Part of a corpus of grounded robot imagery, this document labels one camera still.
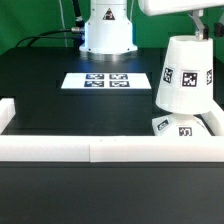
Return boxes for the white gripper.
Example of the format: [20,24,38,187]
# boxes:
[138,0,224,40]

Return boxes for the white lamp shade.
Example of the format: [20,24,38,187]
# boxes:
[156,35,213,115]

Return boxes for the white U-shaped fence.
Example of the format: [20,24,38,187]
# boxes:
[0,98,224,163]

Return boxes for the black cable with connector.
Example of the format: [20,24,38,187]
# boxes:
[72,0,85,29]

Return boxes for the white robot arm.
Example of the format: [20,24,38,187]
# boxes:
[79,0,224,61]

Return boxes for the white marker plate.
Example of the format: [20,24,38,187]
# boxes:
[61,73,151,90]

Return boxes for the white lamp base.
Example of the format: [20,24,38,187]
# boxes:
[152,113,210,137]

